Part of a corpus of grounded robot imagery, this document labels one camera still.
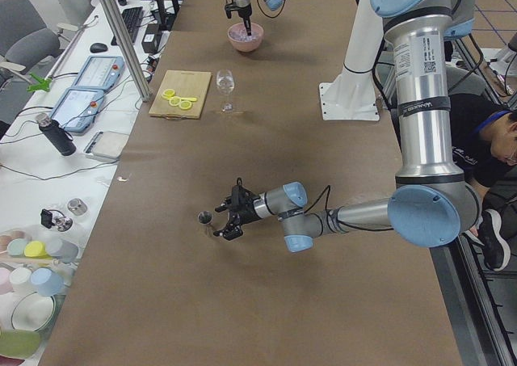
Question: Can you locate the wooden cutting board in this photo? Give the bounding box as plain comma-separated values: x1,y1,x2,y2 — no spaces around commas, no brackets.
149,69,212,120

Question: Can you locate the lemon slice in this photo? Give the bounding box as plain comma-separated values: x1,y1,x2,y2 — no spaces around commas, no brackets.
179,100,192,111
161,89,175,99
169,96,182,106

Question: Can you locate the steel jigger cup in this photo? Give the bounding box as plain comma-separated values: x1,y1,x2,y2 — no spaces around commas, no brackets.
198,211,214,236

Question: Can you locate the grey plastic cup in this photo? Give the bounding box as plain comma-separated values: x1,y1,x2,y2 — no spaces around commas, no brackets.
45,238,79,263

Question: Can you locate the aluminium frame post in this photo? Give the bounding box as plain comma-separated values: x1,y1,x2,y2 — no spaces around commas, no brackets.
99,0,151,102

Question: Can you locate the pink bowl of ice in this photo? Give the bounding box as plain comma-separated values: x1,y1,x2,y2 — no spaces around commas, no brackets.
227,23,264,53

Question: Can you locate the lemon slice bottom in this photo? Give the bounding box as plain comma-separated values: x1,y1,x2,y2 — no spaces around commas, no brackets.
179,100,192,111

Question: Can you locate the black computer mouse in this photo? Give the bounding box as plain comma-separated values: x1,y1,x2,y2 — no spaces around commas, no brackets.
90,43,108,53

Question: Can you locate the glass oil dispenser bottle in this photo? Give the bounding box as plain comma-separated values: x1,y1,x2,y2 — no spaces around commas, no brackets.
40,208,73,232

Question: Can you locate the lemon slice top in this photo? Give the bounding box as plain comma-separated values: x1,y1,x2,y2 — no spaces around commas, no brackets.
161,89,175,99

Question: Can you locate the blue teach pendant lower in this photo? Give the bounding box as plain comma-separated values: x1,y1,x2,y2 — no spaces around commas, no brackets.
50,87,105,135

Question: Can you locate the grey office chair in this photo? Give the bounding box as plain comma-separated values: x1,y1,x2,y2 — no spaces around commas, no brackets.
1,0,82,92

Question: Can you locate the blue teach pendant upper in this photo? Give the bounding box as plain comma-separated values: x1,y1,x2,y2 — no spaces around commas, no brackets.
73,55,124,91

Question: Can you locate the clear wine glass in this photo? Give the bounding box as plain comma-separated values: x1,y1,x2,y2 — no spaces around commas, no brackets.
216,69,235,112

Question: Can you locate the yellow plastic cup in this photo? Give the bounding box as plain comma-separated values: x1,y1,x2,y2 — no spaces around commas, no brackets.
23,241,50,259

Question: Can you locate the white bowl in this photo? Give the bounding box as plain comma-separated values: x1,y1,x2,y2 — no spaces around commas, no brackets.
11,292,56,331

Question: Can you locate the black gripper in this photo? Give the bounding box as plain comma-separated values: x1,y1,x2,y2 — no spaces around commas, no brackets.
225,0,252,36
212,177,259,241

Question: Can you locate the blue plastic cup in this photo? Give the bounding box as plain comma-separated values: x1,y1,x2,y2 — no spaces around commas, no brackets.
30,267,65,297

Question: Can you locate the pink plastic cup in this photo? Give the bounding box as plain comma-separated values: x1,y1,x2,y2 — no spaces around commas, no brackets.
0,267,13,295

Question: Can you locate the black keyboard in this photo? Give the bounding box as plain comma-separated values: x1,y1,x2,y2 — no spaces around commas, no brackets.
121,6,144,43

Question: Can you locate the blue teach pendant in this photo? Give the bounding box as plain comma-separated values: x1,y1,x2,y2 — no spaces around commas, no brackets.
50,87,105,135
73,55,124,91

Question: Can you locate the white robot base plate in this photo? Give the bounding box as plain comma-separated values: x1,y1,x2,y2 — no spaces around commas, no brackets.
318,82,380,121

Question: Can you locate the black water bottle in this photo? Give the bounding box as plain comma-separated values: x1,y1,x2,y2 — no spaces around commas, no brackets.
36,113,76,156

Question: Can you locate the person in black shirt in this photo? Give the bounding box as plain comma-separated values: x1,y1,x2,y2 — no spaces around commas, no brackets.
450,94,516,271

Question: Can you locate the lemon slice middle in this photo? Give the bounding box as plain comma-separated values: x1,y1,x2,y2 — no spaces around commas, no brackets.
169,96,182,106

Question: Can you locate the white tray box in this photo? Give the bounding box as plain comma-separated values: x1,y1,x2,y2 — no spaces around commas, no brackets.
83,131,129,162

